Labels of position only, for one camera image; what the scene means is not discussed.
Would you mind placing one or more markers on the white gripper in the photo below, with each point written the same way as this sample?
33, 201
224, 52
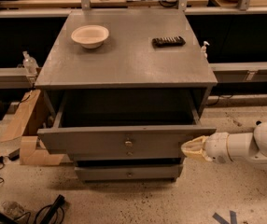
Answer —
217, 147

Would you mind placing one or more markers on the grey top drawer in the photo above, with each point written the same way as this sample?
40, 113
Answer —
124, 123

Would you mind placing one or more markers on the grey drawer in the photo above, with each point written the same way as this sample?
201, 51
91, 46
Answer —
124, 123
127, 161
129, 172

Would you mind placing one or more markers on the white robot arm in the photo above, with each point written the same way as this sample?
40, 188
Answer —
229, 147

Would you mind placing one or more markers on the grey bottom drawer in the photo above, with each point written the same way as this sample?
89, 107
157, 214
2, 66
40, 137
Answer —
129, 172

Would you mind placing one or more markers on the grey middle drawer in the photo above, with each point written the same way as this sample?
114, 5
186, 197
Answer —
127, 161

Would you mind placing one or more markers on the white pump bottle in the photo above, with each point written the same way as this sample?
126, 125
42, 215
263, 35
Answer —
204, 48

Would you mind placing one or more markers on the black remote control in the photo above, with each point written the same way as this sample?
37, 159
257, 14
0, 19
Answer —
174, 41

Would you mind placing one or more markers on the white bowl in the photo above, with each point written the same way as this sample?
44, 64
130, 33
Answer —
90, 36

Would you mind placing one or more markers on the cardboard box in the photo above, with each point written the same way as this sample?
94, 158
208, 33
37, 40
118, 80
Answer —
29, 117

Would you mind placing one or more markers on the clear bottle left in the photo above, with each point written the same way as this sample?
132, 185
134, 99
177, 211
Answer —
29, 63

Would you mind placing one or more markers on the crumpled plastic bottle on floor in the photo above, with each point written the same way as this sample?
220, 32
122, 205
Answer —
13, 209

